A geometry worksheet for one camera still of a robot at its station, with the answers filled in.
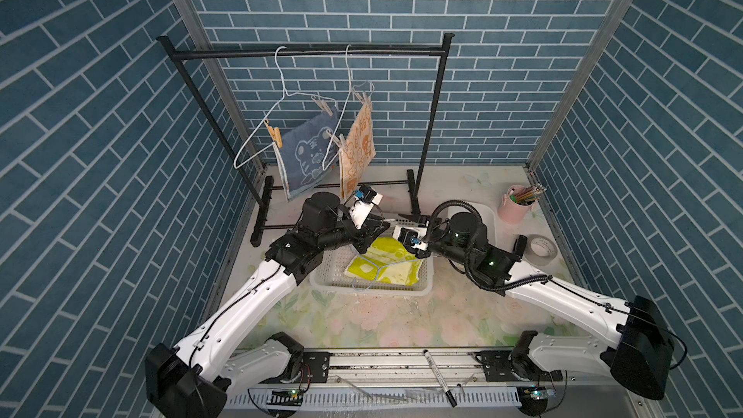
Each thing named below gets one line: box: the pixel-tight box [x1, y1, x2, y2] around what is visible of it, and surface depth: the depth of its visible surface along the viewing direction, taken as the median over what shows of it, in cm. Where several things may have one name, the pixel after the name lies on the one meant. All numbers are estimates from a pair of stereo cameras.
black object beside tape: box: [512, 234, 528, 260], surface depth 96 cm
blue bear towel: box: [280, 107, 340, 202], surface depth 85 cm
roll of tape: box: [524, 234, 559, 267], surface depth 96 cm
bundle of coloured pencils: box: [508, 182, 548, 205], surface depth 95 cm
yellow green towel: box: [344, 237, 425, 287], surface depth 89 cm
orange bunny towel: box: [339, 99, 378, 201], surface depth 84 cm
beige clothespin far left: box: [263, 119, 284, 149], surface depth 75 cm
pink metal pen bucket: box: [497, 184, 536, 225], surface depth 101 cm
